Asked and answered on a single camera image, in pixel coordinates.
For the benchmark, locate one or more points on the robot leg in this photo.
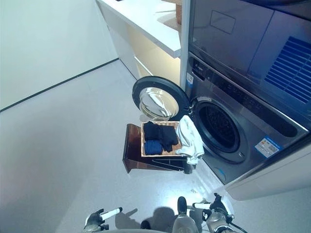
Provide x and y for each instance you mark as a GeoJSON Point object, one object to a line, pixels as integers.
{"type": "Point", "coordinates": [145, 224]}
{"type": "Point", "coordinates": [182, 218]}

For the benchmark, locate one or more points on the left robot leg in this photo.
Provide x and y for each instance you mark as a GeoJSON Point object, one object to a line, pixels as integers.
{"type": "Point", "coordinates": [145, 224]}

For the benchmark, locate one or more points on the navy folded garment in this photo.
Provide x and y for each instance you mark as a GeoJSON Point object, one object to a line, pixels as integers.
{"type": "Point", "coordinates": [151, 131]}

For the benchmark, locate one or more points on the silver robot torso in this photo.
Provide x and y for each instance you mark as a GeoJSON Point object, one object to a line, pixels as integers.
{"type": "Point", "coordinates": [145, 231]}

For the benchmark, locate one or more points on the right robot leg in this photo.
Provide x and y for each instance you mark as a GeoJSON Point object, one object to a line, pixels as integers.
{"type": "Point", "coordinates": [182, 218]}

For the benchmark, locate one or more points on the small blue sticker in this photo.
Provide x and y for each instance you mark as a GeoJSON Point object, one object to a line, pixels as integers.
{"type": "Point", "coordinates": [189, 79]}

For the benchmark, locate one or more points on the white garment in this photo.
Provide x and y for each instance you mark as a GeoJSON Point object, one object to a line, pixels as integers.
{"type": "Point", "coordinates": [189, 138]}

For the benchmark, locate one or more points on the blue folded garment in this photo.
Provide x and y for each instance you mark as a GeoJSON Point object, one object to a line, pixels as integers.
{"type": "Point", "coordinates": [153, 146]}

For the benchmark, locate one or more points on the black garment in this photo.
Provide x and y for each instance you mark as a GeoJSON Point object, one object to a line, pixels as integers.
{"type": "Point", "coordinates": [170, 138]}

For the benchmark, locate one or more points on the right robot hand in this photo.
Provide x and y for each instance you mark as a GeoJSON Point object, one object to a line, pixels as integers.
{"type": "Point", "coordinates": [217, 207]}

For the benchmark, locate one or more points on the small wicker storage basket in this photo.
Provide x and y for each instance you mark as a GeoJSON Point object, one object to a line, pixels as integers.
{"type": "Point", "coordinates": [178, 12]}

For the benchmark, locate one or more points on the brown glossy stool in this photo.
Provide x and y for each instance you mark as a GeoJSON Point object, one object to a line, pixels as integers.
{"type": "Point", "coordinates": [132, 150]}

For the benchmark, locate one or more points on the rectangular wicker laundry basket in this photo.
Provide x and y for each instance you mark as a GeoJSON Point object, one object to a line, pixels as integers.
{"type": "Point", "coordinates": [175, 151]}

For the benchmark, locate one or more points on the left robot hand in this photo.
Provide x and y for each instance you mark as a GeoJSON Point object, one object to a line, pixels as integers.
{"type": "Point", "coordinates": [93, 219]}

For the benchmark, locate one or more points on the energy label sticker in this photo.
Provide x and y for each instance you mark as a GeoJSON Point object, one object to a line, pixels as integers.
{"type": "Point", "coordinates": [267, 146]}

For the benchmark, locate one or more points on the white counter cabinet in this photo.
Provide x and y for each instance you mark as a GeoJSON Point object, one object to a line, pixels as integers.
{"type": "Point", "coordinates": [136, 26]}

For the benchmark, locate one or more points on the round glass washer door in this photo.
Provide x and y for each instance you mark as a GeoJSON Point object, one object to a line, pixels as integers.
{"type": "Point", "coordinates": [158, 99]}

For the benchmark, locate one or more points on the grey stacked dryer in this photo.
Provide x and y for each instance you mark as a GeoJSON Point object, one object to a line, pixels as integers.
{"type": "Point", "coordinates": [230, 36]}

